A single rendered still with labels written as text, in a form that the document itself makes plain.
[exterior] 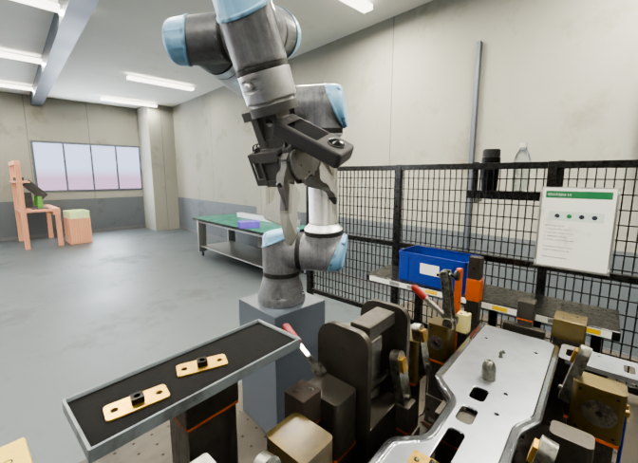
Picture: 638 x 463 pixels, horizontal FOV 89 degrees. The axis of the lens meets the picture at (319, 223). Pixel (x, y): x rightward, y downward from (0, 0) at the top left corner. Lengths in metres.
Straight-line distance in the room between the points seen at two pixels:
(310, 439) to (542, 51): 3.53
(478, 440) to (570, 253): 0.92
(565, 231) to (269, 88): 1.27
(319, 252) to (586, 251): 0.99
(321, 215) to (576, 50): 3.04
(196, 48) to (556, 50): 3.34
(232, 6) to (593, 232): 1.36
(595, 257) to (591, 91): 2.22
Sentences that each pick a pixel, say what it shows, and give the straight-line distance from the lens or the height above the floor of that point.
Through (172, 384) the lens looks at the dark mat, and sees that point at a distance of 0.64.
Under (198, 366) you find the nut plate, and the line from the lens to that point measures 0.66.
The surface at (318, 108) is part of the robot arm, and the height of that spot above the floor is 1.67.
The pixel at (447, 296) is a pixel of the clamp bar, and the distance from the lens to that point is 1.05.
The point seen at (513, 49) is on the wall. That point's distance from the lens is 3.81.
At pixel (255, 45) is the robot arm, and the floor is 1.66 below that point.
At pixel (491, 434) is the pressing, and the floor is 1.00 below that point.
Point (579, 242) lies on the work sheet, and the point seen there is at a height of 1.25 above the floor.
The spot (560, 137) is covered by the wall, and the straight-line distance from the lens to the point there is 3.55.
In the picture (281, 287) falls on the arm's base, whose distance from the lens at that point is 1.01.
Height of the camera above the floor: 1.50
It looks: 8 degrees down
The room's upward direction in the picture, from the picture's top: straight up
